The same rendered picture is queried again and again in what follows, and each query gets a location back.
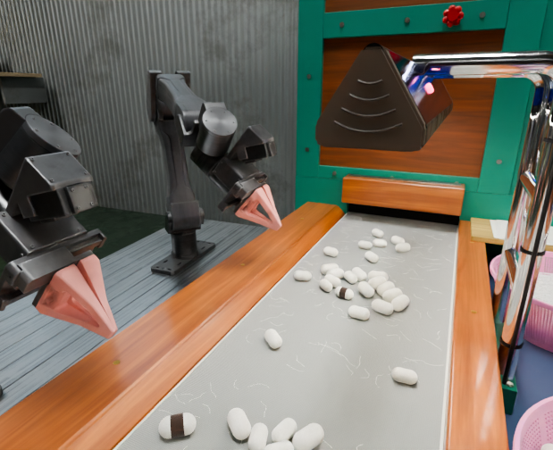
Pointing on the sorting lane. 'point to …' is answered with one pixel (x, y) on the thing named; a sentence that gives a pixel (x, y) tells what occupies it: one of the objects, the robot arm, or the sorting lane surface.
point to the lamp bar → (383, 104)
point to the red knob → (453, 15)
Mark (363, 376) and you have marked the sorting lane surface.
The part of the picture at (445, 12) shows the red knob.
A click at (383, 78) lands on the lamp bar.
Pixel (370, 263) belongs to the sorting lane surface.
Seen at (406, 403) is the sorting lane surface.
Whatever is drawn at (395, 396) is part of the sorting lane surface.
